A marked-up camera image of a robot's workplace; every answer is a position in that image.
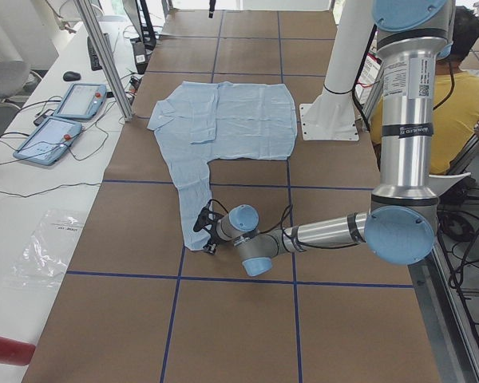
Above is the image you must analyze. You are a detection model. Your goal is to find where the red cylinder bottle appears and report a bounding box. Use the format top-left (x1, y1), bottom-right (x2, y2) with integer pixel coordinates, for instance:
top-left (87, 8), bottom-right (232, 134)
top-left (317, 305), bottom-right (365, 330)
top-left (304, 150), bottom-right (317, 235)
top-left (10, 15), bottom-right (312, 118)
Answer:
top-left (0, 337), bottom-right (36, 366)

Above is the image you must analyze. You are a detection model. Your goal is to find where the light blue striped shirt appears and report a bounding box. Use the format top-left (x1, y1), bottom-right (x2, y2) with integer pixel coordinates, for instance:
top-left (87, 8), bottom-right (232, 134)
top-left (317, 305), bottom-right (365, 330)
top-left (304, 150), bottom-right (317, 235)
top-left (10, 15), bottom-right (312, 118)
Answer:
top-left (148, 81), bottom-right (297, 251)

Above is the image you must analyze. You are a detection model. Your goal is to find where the near teach pendant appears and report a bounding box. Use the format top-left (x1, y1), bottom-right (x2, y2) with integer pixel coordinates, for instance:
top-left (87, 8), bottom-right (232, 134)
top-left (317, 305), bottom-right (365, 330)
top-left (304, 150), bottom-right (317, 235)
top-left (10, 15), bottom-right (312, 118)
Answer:
top-left (13, 116), bottom-right (82, 166)

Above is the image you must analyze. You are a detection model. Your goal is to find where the black computer mouse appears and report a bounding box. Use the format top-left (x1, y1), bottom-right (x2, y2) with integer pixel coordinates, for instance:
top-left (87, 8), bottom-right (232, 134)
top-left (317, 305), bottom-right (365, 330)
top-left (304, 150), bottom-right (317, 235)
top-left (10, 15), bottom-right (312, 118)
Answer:
top-left (62, 71), bottom-right (81, 82)

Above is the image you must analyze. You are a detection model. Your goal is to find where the clear plastic bag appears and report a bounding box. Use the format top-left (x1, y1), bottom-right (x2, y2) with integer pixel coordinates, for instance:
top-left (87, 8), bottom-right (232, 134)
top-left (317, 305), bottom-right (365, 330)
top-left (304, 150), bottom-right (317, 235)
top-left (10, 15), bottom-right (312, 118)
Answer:
top-left (4, 209), bottom-right (88, 290)

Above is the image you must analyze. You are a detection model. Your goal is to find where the teach pendant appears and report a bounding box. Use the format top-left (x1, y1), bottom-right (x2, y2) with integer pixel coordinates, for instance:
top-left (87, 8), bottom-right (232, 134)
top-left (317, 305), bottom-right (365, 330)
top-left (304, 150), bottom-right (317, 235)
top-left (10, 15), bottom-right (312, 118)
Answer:
top-left (53, 82), bottom-right (107, 121)
top-left (13, 116), bottom-right (82, 166)

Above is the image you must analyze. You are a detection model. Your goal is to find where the far teach pendant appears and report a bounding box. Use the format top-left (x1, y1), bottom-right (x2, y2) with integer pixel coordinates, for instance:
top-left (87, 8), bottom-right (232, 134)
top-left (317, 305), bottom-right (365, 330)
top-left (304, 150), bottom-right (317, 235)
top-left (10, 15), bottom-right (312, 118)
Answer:
top-left (53, 82), bottom-right (107, 121)

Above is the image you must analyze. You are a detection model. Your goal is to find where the aluminium frame post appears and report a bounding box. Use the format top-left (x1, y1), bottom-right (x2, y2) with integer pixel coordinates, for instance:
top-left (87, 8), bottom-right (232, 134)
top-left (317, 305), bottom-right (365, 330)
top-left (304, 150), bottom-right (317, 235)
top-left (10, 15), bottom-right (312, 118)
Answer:
top-left (74, 0), bottom-right (133, 122)

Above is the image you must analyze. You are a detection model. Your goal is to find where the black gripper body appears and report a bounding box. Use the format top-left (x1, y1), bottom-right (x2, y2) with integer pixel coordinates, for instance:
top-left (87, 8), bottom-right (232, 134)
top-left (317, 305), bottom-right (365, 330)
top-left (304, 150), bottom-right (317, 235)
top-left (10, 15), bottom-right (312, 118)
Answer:
top-left (193, 201), bottom-right (224, 247)

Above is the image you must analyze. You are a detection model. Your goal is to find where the black keyboard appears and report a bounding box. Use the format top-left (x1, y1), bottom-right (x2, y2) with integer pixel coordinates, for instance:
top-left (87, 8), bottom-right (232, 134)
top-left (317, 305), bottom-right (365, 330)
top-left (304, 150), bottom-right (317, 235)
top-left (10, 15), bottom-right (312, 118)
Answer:
top-left (87, 33), bottom-right (113, 71)

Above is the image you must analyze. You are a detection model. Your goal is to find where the person in yellow shirt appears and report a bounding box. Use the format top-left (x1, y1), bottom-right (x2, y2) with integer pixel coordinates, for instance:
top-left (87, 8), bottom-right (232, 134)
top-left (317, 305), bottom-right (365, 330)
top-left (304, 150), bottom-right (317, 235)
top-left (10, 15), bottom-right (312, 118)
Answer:
top-left (369, 6), bottom-right (479, 176)

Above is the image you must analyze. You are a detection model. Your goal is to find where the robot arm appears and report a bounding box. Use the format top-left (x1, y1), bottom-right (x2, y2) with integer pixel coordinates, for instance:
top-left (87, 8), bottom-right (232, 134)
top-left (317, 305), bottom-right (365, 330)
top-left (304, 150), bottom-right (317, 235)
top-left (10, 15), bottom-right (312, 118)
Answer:
top-left (193, 1), bottom-right (456, 276)

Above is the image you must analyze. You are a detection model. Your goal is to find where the grey office chair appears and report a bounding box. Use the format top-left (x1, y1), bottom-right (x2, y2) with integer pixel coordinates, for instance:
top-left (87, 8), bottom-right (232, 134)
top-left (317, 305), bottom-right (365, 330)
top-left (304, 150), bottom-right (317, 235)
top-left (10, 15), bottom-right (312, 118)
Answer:
top-left (0, 61), bottom-right (30, 113)

